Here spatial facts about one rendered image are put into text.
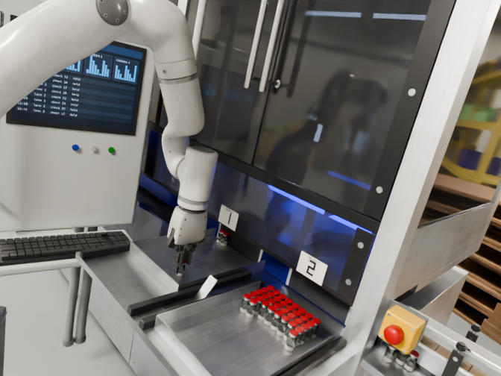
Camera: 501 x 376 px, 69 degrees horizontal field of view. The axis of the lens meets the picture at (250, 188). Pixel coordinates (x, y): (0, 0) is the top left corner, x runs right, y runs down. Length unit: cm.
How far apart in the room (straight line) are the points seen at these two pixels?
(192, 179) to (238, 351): 42
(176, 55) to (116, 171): 72
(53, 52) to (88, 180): 77
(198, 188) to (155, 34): 37
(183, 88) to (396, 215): 55
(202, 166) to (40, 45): 43
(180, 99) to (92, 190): 70
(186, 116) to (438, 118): 54
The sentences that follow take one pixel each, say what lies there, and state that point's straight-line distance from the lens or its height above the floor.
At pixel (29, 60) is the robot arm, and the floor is 140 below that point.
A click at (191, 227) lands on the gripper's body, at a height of 105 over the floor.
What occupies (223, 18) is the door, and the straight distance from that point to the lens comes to 130.
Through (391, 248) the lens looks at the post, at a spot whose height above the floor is 117.
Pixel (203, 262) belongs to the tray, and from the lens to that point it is 119.
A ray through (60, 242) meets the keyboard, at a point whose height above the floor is 83.
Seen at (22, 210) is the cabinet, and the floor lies 88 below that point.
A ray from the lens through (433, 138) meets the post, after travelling 84.
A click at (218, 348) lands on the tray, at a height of 88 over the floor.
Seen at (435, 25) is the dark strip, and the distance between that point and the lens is 89.
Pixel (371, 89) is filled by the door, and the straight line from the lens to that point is 92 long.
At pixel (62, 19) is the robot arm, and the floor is 147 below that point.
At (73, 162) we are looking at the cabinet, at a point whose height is 106.
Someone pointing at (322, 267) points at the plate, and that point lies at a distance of 98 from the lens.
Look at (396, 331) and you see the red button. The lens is 90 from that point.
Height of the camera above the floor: 144
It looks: 15 degrees down
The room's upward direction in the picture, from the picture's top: 13 degrees clockwise
